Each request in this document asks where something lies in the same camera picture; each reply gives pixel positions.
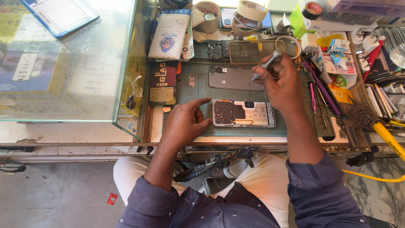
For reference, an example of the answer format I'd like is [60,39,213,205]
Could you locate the orange packet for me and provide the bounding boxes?
[328,84,354,105]

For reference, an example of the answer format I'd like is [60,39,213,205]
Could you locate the clear plastic storage box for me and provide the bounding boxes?
[325,0,405,26]

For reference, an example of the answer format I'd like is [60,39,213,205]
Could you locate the glass display case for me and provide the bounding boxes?
[0,0,159,142]

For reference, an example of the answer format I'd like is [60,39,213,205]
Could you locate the silver precision screwdriver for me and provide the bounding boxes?
[251,50,282,83]

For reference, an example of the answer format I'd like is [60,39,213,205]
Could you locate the white padded packet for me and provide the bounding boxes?
[148,9,192,61]

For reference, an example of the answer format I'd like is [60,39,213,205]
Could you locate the black phone circuit board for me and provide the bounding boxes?
[207,41,224,60]

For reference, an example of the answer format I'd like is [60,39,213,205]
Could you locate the opened phone with battery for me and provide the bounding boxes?
[212,98,276,128]

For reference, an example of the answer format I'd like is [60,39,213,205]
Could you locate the small blue-white glue box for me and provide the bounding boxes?
[327,38,350,53]

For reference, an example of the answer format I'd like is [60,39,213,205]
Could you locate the red card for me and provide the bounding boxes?
[362,39,385,82]

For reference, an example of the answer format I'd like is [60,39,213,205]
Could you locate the white charger plug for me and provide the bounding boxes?
[351,28,386,55]
[358,52,371,74]

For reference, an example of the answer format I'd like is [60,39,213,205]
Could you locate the heap of phone screens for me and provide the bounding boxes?
[364,28,405,125]

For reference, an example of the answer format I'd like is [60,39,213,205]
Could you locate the blue phone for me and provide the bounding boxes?
[220,8,273,31]

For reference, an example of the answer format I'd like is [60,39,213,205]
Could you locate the grey phone back cover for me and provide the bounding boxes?
[208,65,265,92]

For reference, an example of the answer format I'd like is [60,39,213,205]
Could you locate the purple tweezers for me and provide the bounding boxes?
[302,60,343,118]

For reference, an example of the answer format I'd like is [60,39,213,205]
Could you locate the white cardboard box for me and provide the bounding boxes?
[297,0,379,32]

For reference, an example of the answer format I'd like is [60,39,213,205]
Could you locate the transparent phone case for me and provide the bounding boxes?
[228,39,288,66]

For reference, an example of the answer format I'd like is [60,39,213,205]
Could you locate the black cable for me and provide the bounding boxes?
[0,161,28,174]

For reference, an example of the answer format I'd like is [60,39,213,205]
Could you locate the yellow soldering iron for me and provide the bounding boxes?
[371,122,405,163]

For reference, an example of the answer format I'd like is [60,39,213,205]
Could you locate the blue-edged flat packet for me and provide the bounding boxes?
[20,0,100,39]

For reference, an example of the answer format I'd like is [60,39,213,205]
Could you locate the green plastic piece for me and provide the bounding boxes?
[289,3,307,39]

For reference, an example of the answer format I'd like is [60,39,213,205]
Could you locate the thin brown tape roll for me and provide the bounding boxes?
[231,12,264,37]

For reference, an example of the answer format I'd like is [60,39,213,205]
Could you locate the person's left hand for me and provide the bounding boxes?
[161,98,213,150]

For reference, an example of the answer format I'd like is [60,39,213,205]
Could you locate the blue-white glue tube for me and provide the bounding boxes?
[330,52,349,71]

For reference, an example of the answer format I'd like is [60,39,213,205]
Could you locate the black screen protector box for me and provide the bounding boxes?
[148,61,178,106]

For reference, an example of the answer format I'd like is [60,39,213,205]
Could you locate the dark blue shirt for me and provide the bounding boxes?
[115,152,371,228]

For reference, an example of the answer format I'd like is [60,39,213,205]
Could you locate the green rubber bands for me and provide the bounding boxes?
[332,74,348,88]

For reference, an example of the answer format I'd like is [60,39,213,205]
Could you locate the cream masking tape roll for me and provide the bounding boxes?
[236,0,269,22]

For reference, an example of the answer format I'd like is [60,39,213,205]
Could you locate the black strap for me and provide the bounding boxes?
[346,151,376,167]

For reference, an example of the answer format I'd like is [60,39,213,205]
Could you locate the clear plastic ring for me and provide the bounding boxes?
[275,35,302,60]

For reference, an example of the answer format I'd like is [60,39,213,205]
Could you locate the person's right hand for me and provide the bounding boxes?
[251,54,306,112]

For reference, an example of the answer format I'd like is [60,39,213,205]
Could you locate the green repair mat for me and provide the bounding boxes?
[163,39,336,137]

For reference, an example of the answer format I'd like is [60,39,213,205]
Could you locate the white trousers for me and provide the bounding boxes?
[113,152,290,228]

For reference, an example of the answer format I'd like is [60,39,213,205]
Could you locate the wide beige masking tape roll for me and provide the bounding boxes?
[193,1,222,35]

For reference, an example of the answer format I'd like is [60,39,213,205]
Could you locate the coiled metal iron stand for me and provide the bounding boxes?
[347,104,385,133]

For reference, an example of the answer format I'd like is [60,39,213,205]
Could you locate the yellow cable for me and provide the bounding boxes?
[340,169,405,183]

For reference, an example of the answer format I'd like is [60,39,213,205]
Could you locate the black electrical tape roll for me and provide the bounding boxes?
[301,1,323,20]

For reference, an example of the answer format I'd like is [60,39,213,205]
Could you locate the pink precision screwdriver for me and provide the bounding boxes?
[308,80,318,115]

